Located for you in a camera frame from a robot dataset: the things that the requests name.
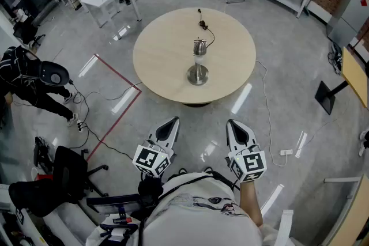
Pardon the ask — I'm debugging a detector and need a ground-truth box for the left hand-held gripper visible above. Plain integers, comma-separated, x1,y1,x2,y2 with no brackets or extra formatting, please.
132,116,181,180

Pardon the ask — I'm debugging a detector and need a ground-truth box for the white ribbed strip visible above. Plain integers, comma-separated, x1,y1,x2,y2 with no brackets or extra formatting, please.
276,209,294,246

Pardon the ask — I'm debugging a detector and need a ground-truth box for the white floor cable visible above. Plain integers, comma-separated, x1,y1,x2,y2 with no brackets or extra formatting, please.
255,60,289,167

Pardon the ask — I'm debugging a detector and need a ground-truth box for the grey metal cabinet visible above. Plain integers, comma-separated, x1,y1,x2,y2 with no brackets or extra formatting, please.
326,0,369,50

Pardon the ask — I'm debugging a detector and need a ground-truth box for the person's white shirt torso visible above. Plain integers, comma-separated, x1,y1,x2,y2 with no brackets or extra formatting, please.
86,171,292,246

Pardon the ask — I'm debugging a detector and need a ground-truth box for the person's left forearm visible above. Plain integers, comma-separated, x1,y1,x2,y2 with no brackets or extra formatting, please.
137,174,165,211

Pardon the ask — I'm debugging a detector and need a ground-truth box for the black tablet screen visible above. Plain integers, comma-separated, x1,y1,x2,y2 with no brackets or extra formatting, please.
86,194,142,214

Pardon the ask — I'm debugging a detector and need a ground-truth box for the black swivel chair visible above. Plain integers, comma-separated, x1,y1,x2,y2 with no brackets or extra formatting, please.
8,145,110,218
13,20,46,51

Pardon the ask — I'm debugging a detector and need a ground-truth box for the person's right forearm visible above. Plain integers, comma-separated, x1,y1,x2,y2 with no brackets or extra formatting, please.
238,180,263,228

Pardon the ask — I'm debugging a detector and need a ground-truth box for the yellow table with black base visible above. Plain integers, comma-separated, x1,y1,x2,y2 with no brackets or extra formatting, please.
314,47,369,116

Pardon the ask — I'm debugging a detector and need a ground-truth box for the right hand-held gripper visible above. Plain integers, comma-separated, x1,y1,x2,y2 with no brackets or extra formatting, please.
225,119,267,183

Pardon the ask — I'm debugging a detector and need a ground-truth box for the white-framed wooden table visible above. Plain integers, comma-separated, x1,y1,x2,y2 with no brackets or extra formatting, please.
324,174,369,246

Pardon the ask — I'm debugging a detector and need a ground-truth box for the black cable tangle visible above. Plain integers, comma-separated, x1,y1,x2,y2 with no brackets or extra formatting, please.
327,41,344,74

